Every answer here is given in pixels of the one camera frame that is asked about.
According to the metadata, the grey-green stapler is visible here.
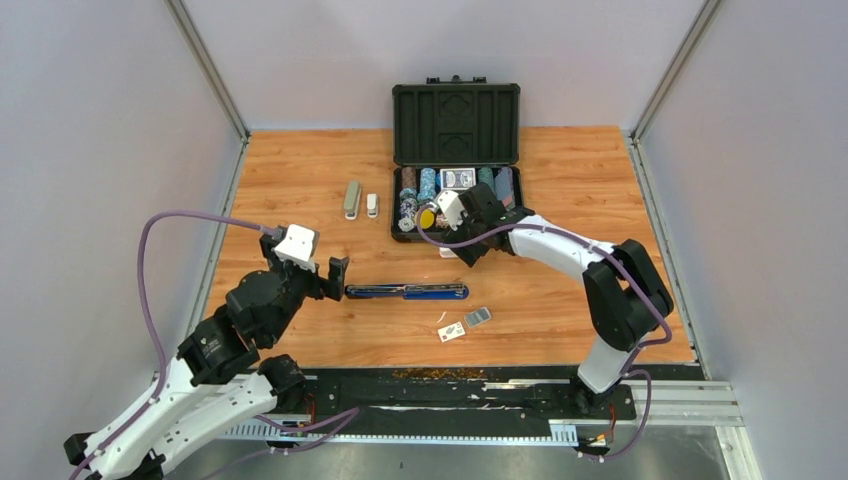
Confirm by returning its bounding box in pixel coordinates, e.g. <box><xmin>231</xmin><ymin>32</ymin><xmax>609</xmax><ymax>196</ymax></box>
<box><xmin>343</xmin><ymin>180</ymin><xmax>362</xmax><ymax>221</ymax></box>

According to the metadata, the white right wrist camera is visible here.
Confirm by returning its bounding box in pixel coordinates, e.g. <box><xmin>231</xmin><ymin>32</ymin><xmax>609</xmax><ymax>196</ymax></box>
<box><xmin>435</xmin><ymin>190</ymin><xmax>466</xmax><ymax>231</ymax></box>

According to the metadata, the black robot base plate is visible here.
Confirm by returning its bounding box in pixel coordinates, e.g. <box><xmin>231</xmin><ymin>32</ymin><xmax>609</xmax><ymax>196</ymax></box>
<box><xmin>270</xmin><ymin>366</ymin><xmax>638</xmax><ymax>437</ymax></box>

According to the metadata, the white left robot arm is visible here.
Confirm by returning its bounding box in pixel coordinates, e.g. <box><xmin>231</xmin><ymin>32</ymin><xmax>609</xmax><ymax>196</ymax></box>
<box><xmin>63</xmin><ymin>232</ymin><xmax>350</xmax><ymax>479</ymax></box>

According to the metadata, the blue stapler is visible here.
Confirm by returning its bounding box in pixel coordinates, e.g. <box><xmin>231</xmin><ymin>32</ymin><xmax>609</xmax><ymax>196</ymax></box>
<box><xmin>344</xmin><ymin>283</ymin><xmax>470</xmax><ymax>300</ymax></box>

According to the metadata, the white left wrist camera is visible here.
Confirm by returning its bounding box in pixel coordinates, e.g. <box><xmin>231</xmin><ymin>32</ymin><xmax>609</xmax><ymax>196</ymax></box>
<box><xmin>273</xmin><ymin>224</ymin><xmax>320</xmax><ymax>273</ymax></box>

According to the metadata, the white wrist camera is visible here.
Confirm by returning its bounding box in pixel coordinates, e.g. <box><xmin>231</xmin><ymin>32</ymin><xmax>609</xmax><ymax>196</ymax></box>
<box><xmin>273</xmin><ymin>224</ymin><xmax>320</xmax><ymax>273</ymax></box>
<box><xmin>435</xmin><ymin>190</ymin><xmax>466</xmax><ymax>231</ymax></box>

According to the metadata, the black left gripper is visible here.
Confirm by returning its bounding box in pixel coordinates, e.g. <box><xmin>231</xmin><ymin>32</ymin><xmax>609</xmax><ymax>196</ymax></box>
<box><xmin>262</xmin><ymin>237</ymin><xmax>350</xmax><ymax>344</ymax></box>

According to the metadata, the blue playing card deck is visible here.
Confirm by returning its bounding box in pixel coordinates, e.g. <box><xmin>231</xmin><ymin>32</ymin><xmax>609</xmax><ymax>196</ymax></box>
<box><xmin>439</xmin><ymin>168</ymin><xmax>477</xmax><ymax>191</ymax></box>

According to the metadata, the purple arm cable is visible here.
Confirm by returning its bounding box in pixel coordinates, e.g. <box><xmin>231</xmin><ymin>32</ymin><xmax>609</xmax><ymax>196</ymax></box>
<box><xmin>69</xmin><ymin>210</ymin><xmax>280</xmax><ymax>480</ymax></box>
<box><xmin>414</xmin><ymin>205</ymin><xmax>674</xmax><ymax>376</ymax></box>

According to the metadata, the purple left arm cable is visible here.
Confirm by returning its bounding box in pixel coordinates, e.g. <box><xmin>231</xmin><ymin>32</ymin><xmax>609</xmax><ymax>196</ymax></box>
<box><xmin>69</xmin><ymin>210</ymin><xmax>280</xmax><ymax>480</ymax></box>

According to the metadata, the yellow poker chip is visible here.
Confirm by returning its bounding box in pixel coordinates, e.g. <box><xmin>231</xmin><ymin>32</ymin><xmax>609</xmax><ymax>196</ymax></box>
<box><xmin>417</xmin><ymin>209</ymin><xmax>437</xmax><ymax>229</ymax></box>

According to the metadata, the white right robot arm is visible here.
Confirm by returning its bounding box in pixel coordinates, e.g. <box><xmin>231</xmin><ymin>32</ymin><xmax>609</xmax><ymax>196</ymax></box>
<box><xmin>435</xmin><ymin>184</ymin><xmax>674</xmax><ymax>418</ymax></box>

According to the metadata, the black poker chip case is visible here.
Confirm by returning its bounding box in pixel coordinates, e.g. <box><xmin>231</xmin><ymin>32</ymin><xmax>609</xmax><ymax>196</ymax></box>
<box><xmin>389</xmin><ymin>77</ymin><xmax>525</xmax><ymax>243</ymax></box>

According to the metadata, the small white stapler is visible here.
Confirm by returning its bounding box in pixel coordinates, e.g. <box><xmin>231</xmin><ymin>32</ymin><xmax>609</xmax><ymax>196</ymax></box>
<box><xmin>366</xmin><ymin>193</ymin><xmax>379</xmax><ymax>219</ymax></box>

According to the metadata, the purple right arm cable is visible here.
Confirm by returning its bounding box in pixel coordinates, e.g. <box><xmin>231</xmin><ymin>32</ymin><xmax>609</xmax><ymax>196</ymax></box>
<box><xmin>414</xmin><ymin>205</ymin><xmax>674</xmax><ymax>376</ymax></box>

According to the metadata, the aluminium slotted rail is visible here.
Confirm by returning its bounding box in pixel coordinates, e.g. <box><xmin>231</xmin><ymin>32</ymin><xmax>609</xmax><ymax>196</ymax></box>
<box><xmin>218</xmin><ymin>415</ymin><xmax>579</xmax><ymax>446</ymax></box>

